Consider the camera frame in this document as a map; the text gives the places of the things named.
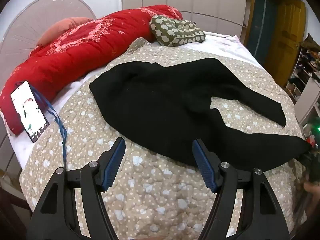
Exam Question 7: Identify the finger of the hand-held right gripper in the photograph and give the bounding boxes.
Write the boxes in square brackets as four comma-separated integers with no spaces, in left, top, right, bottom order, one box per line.
[298,147,320,181]

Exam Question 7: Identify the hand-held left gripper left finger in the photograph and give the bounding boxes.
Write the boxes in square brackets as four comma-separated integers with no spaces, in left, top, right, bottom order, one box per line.
[29,137,126,240]

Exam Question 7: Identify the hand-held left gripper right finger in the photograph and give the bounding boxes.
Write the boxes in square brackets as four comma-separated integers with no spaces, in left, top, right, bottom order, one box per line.
[192,138,290,240]

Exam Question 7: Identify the black pants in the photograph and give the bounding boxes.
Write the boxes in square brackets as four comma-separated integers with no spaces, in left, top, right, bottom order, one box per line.
[89,58,313,173]

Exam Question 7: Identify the white cabinet panel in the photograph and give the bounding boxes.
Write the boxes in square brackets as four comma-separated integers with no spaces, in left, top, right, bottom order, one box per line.
[294,77,320,125]

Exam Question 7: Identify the beige quilted blanket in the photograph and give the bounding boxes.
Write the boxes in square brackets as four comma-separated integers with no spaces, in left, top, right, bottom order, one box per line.
[19,38,308,240]

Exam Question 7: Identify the cluttered shoe rack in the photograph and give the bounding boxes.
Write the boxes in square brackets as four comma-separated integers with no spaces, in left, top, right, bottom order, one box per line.
[287,34,320,100]

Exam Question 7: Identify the yellow wooden door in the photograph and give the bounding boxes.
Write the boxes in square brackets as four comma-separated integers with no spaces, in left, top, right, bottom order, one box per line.
[262,0,307,88]

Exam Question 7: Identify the smartphone with lit screen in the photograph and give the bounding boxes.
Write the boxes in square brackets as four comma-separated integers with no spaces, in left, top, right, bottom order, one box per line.
[10,80,50,143]

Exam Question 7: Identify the red floral quilt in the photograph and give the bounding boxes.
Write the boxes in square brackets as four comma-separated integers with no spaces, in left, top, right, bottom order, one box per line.
[0,4,184,137]

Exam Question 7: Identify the dark green door panel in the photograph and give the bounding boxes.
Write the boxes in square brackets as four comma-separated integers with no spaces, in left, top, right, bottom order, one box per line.
[246,0,278,58]

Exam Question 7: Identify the green patterned pillow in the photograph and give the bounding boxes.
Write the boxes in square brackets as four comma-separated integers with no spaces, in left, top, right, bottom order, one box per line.
[149,15,206,47]

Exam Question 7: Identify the pink pillow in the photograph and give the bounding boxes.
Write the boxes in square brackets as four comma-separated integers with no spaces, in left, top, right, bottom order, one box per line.
[36,17,93,47]

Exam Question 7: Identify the round padded headboard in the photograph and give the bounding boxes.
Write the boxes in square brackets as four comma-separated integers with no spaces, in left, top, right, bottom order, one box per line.
[0,0,97,85]

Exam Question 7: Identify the blue lanyard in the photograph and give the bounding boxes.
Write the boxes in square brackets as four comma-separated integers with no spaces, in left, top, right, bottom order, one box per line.
[30,84,68,168]

